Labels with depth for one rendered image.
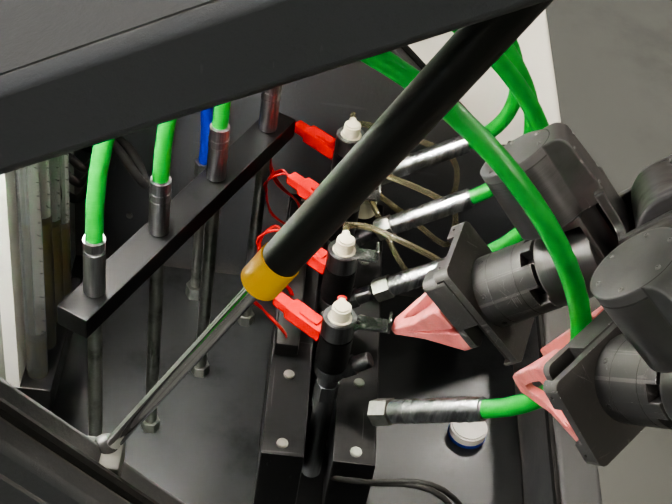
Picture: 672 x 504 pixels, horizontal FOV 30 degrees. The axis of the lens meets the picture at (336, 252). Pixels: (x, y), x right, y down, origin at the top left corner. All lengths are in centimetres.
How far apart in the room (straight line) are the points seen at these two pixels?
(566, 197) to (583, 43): 263
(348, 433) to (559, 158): 35
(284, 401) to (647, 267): 51
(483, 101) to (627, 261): 81
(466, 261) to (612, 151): 221
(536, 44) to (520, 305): 73
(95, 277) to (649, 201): 43
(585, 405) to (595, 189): 18
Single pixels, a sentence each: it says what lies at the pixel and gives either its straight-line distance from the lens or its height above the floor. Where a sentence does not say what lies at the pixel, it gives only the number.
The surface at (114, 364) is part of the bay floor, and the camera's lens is 134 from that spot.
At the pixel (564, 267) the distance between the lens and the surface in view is 79.
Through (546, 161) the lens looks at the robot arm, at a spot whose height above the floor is 131.
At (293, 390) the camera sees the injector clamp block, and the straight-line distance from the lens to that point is 113.
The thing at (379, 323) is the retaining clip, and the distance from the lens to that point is 103.
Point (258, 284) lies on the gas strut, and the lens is 54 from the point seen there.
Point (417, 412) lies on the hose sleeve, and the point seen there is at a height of 114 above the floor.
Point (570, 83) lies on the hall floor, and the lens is 334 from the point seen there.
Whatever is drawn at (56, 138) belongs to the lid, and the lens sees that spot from 45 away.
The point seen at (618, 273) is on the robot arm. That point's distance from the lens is 70.
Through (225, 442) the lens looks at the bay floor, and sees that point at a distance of 128.
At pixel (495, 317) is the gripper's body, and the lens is 96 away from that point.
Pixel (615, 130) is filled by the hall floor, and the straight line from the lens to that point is 323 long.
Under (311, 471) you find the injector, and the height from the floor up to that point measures 91.
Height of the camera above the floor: 184
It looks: 43 degrees down
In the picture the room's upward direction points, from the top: 10 degrees clockwise
